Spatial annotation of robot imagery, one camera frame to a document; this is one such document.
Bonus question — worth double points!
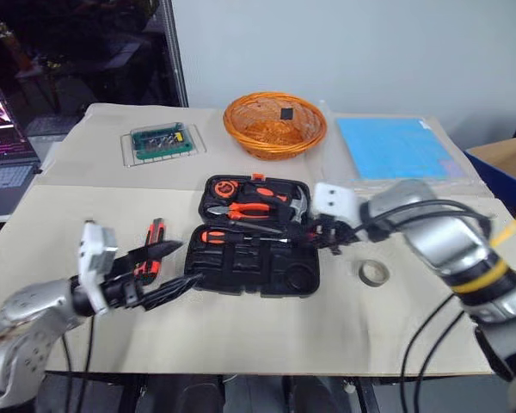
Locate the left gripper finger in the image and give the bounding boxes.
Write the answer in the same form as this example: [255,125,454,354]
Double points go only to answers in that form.
[128,241,186,270]
[142,272,206,312]

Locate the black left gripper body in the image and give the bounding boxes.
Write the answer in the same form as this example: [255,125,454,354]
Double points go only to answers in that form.
[101,248,155,311]

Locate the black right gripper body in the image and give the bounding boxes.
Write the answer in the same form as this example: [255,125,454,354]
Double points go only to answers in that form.
[306,214,363,256]

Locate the black plastic tool case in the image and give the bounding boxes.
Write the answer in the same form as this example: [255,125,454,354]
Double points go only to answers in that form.
[183,173,322,300]

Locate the orange black utility knife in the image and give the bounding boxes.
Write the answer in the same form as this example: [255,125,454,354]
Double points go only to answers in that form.
[132,218,167,283]

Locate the steel claw hammer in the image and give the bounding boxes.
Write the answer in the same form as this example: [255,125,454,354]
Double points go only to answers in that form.
[243,182,313,225]

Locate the grey tape roll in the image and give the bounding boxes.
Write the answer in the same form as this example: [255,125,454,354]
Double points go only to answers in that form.
[353,258,390,287]

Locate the clear plastic sleeve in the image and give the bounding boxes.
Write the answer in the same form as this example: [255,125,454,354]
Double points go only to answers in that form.
[321,100,475,195]

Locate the large kraft paper sheet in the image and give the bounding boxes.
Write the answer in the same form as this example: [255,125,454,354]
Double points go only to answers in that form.
[0,183,516,376]

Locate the orange black tape measure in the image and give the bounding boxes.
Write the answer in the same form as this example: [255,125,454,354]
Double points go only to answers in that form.
[212,179,240,200]

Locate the blue sheet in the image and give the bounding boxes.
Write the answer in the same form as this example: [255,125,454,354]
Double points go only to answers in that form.
[335,114,459,182]

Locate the green screwdriver bit box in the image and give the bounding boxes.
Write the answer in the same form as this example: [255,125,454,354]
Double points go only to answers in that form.
[130,121,196,162]

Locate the orange wicker basket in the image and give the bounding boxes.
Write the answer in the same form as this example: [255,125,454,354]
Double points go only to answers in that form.
[222,90,329,162]

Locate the narrow kraft paper sheet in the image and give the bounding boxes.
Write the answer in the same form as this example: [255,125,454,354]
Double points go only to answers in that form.
[37,102,501,200]

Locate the open laptop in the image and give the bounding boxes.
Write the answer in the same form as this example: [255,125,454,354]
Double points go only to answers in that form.
[0,88,42,219]

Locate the blue cardboard box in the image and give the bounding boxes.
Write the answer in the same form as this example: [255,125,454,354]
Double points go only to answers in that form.
[464,133,516,217]

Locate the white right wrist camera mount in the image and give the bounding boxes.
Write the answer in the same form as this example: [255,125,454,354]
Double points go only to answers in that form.
[311,182,359,225]

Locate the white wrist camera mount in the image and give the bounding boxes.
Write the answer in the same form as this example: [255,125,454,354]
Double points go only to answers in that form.
[311,182,359,225]
[77,220,120,315]

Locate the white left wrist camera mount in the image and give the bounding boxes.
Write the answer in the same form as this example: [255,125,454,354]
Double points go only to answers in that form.
[77,220,120,315]

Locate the orange black handled screwdriver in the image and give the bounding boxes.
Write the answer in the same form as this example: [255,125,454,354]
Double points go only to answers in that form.
[200,229,290,246]

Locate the orange handled pliers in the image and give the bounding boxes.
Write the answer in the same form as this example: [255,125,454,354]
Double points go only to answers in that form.
[206,200,273,222]

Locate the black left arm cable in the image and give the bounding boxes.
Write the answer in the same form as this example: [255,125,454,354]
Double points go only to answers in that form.
[60,317,96,413]

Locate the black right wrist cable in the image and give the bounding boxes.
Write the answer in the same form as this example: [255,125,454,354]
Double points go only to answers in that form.
[351,195,498,243]

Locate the black hanging cable pair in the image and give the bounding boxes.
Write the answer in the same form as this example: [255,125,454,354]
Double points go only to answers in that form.
[400,295,466,413]

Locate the yellow cord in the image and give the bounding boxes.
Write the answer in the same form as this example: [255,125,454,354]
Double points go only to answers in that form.
[451,201,516,294]

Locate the grey metal post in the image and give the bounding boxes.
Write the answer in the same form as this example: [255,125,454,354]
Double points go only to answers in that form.
[157,0,190,108]

